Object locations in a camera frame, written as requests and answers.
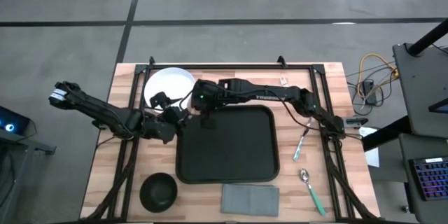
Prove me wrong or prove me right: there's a black bowl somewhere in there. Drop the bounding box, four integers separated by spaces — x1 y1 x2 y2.
139 171 179 214

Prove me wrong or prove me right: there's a grey frame-mounted camera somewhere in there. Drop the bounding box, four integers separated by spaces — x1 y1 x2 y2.
342 115 369 129

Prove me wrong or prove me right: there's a black power adapter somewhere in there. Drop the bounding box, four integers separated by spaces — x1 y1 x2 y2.
362 79 378 106

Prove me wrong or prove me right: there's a black plastic serving tray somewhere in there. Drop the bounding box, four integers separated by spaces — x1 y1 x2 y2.
174 104 281 185

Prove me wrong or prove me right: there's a keyboard with coloured backlight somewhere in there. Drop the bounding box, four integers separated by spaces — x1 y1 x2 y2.
408 156 448 202

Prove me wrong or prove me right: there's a dark low desk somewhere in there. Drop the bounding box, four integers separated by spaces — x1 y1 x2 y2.
398 132 448 224

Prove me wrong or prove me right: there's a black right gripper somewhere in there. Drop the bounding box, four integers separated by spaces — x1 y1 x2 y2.
191 78 228 129

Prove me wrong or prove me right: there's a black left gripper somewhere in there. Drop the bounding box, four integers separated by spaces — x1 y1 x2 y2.
139 91 190 144

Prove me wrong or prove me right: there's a spoon with plain green handle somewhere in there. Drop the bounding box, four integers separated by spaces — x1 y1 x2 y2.
299 167 327 217

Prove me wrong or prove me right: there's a yellow cable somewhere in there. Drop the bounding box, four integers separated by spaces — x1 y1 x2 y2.
356 52 400 101

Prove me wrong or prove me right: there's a white paper sheet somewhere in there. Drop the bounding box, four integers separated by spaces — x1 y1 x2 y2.
358 125 381 169

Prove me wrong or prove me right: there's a grey cloth napkin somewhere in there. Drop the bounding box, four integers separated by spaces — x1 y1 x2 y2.
220 183 281 218

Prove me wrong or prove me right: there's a black pole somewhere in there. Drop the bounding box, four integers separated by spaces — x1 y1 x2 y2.
407 17 448 57

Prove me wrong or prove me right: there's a dark grey desk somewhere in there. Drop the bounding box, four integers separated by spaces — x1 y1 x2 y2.
391 41 448 137

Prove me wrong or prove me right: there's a computer with blue light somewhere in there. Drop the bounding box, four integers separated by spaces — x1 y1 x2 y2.
0 106 31 136

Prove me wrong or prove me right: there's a bundle of dark cables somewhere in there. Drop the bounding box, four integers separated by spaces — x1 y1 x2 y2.
346 62 396 116

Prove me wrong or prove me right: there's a black aluminium table frame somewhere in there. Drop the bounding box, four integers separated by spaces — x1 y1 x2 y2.
80 55 382 224

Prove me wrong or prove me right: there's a grey side stand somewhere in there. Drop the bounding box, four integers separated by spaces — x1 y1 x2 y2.
0 129 57 224

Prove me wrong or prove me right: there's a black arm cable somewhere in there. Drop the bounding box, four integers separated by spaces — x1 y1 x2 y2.
276 97 323 131

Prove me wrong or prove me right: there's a fork with patterned teal handle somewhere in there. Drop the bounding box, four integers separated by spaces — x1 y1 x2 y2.
292 117 313 162

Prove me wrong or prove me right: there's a black desk leg bar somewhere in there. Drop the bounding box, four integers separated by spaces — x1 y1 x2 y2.
360 115 412 151

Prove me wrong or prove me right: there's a white round plate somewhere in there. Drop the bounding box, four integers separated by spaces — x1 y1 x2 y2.
143 66 196 116

